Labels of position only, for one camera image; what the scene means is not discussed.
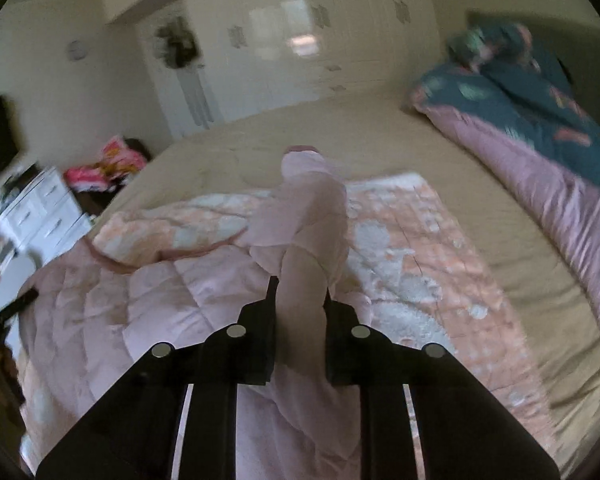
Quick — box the white rounded chair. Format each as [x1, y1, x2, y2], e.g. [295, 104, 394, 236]
[0, 251, 42, 318]

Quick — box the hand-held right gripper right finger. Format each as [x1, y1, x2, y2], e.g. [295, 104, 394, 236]
[322, 295, 561, 480]

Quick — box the white dresser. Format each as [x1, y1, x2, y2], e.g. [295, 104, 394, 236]
[0, 165, 94, 256]

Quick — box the teal floral duvet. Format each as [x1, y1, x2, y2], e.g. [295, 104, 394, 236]
[410, 22, 600, 346]

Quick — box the pink quilted jacket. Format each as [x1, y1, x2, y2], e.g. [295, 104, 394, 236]
[17, 144, 381, 480]

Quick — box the white wardrobe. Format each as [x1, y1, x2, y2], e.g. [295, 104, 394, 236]
[180, 0, 441, 118]

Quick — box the peach patterned blanket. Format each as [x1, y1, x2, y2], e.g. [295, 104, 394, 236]
[92, 172, 556, 480]

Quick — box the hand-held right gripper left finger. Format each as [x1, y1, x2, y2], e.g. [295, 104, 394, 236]
[35, 275, 281, 480]

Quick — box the dark door wreath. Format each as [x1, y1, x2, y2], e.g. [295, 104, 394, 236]
[155, 16, 202, 69]

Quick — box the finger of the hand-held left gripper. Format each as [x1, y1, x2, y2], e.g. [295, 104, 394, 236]
[2, 287, 40, 319]

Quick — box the person's left hand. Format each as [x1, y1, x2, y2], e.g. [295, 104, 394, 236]
[0, 349, 24, 428]

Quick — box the dark chair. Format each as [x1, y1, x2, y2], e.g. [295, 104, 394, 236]
[75, 137, 154, 219]

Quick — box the pink clothes pile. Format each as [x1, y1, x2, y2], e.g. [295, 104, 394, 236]
[62, 136, 148, 194]

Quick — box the beige bed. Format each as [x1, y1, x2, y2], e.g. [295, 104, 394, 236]
[87, 82, 600, 461]

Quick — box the white door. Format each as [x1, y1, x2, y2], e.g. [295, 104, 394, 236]
[135, 10, 216, 137]

